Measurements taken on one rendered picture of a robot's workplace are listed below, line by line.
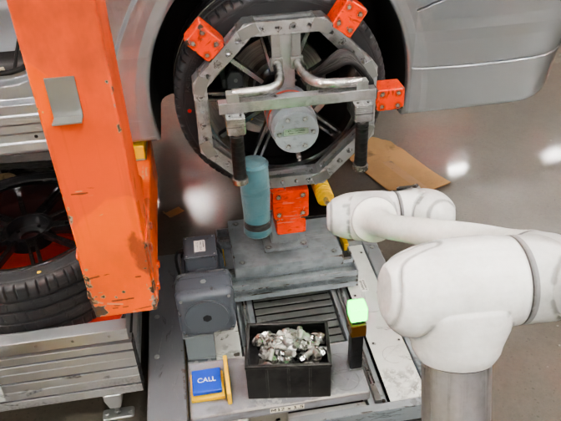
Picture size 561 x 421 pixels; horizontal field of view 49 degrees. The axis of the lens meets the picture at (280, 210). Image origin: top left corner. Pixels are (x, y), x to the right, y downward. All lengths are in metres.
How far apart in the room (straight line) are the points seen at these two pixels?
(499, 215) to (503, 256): 2.08
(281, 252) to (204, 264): 0.39
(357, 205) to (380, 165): 1.85
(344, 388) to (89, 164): 0.79
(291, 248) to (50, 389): 0.94
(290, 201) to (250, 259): 0.35
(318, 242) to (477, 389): 1.46
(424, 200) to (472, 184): 1.75
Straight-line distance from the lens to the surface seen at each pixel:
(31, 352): 1.95
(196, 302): 1.89
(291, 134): 1.73
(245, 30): 1.75
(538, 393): 2.25
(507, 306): 0.90
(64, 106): 1.36
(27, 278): 1.93
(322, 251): 2.29
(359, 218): 1.37
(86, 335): 1.87
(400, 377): 2.08
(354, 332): 1.49
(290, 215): 2.05
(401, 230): 1.26
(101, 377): 1.99
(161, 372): 2.06
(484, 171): 3.28
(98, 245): 1.55
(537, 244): 0.94
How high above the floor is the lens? 1.66
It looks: 35 degrees down
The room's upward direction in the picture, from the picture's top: 2 degrees counter-clockwise
